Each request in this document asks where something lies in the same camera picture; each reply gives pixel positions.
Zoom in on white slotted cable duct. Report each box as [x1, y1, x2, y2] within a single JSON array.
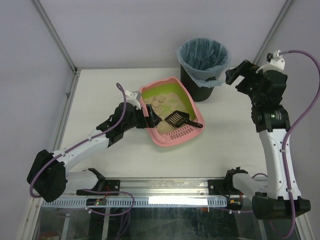
[[42, 196, 227, 209]]

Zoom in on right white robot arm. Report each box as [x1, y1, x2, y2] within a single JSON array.
[[223, 59, 311, 220]]

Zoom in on black litter scoop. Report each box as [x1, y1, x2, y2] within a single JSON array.
[[165, 110, 204, 129]]

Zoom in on beige cat litter pellets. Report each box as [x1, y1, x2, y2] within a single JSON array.
[[143, 92, 187, 135]]

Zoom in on pink green litter box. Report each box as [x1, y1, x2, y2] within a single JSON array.
[[139, 77, 205, 147]]

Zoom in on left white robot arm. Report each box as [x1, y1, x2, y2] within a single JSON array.
[[26, 102, 162, 203]]

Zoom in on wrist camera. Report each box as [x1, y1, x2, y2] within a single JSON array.
[[255, 50, 285, 74], [124, 90, 141, 110]]

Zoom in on right aluminium frame post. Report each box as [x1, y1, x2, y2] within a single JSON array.
[[253, 0, 295, 65]]

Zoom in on blue plastic bin liner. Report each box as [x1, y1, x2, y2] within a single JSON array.
[[175, 37, 231, 88]]

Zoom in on aluminium frame post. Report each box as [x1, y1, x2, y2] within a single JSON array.
[[253, 0, 295, 65], [31, 0, 77, 73]]

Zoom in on black trash bin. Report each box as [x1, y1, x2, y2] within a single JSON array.
[[179, 65, 217, 103]]

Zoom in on aluminium mounting rail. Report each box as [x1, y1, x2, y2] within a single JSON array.
[[74, 176, 231, 198]]

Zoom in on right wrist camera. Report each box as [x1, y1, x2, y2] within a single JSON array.
[[255, 50, 285, 74]]

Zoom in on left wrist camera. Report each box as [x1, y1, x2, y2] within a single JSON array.
[[124, 90, 141, 110]]

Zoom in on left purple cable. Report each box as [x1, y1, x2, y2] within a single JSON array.
[[29, 82, 126, 199]]

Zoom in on left aluminium frame post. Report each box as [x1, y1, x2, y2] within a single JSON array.
[[31, 0, 77, 73]]

